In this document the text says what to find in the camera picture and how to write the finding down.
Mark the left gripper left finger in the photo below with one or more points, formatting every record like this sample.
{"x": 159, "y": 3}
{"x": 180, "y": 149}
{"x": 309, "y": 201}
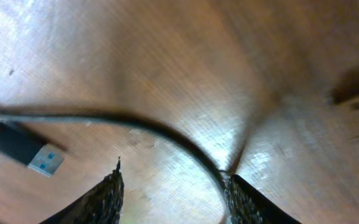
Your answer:
{"x": 100, "y": 205}

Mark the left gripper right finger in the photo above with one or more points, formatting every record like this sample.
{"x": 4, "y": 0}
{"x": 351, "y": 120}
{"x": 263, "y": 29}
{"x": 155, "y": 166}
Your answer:
{"x": 247, "y": 205}

